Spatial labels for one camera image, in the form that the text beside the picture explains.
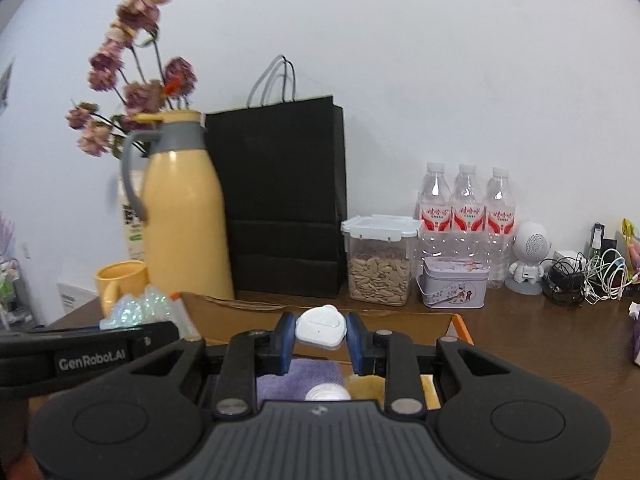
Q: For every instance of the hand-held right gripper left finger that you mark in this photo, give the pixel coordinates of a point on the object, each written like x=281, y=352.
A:
x=286, y=342

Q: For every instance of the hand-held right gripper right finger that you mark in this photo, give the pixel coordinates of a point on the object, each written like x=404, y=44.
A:
x=356, y=342

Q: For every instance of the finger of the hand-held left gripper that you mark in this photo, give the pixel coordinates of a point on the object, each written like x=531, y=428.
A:
x=160, y=337
x=60, y=329

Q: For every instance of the white round device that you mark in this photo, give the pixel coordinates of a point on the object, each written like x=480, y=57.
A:
x=320, y=332

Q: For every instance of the iridescent plastic wrap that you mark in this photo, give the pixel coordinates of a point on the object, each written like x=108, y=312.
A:
x=135, y=310

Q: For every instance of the purple fabric pouch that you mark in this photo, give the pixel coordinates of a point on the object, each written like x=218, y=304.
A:
x=280, y=382

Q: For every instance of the white and yellow plush toy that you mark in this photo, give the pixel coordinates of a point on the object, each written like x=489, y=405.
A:
x=365, y=387

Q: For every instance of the red printed cardboard box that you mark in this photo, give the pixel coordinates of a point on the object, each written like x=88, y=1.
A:
x=250, y=310

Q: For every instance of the white bottle cap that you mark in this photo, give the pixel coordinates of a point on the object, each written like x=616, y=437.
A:
x=327, y=392

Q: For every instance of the yellow mug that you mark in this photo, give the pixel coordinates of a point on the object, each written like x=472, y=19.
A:
x=125, y=277

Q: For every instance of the clear seed container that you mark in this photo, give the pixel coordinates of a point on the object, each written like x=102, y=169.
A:
x=377, y=272

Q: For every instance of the purple lavender decoration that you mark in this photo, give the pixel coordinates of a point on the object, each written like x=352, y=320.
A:
x=6, y=235

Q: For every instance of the white milk carton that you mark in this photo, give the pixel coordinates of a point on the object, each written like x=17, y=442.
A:
x=132, y=230

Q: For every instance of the pale printed tin box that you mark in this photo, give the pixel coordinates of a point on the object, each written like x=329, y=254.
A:
x=452, y=285

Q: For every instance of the yellow thermos jug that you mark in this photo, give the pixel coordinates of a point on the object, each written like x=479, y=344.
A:
x=185, y=220

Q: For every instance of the black paper bag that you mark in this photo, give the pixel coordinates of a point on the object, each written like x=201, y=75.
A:
x=285, y=185

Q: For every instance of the clear water bottle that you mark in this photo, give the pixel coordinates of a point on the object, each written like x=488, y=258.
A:
x=500, y=210
x=468, y=195
x=434, y=195

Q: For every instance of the white robot speaker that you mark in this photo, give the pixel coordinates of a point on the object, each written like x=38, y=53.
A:
x=532, y=245

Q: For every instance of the white power adapter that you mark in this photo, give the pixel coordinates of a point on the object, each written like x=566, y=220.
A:
x=567, y=256

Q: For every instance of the dried pink flower bouquet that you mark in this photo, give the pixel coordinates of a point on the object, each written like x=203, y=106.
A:
x=142, y=95

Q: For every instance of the purple tissue pack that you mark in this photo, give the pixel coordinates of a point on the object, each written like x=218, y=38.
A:
x=635, y=335

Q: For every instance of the colourful snack packet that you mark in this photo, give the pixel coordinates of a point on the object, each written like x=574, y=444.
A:
x=631, y=242

